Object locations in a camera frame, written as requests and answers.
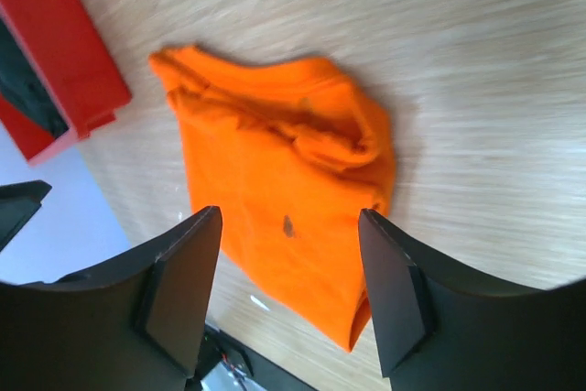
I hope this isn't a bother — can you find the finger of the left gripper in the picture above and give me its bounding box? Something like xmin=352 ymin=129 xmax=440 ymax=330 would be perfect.
xmin=0 ymin=180 xmax=52 ymax=249

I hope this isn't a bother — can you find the red plastic bin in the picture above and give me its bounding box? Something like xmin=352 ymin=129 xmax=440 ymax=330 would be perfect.
xmin=1 ymin=0 xmax=131 ymax=165

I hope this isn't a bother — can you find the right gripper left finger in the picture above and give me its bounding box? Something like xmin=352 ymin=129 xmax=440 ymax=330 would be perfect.
xmin=1 ymin=206 xmax=222 ymax=390

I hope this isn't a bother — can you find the orange t shirt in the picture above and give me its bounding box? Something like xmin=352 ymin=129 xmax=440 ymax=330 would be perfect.
xmin=149 ymin=46 xmax=396 ymax=351

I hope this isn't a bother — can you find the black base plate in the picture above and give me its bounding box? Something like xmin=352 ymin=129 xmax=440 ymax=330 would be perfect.
xmin=185 ymin=322 xmax=314 ymax=391

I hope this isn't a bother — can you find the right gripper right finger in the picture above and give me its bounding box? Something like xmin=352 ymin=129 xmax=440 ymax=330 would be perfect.
xmin=359 ymin=210 xmax=585 ymax=390

